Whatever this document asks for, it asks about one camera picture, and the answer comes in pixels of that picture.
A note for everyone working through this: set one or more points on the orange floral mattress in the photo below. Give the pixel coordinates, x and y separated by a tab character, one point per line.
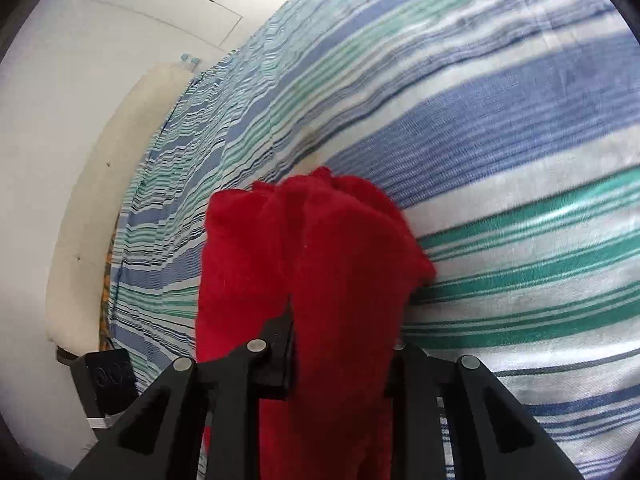
106	285

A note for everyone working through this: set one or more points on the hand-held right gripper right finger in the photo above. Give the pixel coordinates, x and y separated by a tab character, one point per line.
415	375

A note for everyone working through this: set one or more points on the white panelled door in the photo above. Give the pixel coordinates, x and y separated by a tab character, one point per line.
170	5

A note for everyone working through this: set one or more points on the red sweater with white figure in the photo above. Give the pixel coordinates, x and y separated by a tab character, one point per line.
325	260

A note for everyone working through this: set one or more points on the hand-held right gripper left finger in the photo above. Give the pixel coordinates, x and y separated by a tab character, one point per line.
277	355

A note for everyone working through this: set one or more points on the beige padded headboard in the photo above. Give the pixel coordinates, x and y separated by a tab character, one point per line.
100	200

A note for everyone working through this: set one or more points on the striped bed sheet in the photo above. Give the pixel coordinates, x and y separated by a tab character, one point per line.
500	160

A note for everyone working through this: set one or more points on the small light blue object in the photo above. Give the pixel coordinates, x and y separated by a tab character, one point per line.
190	61

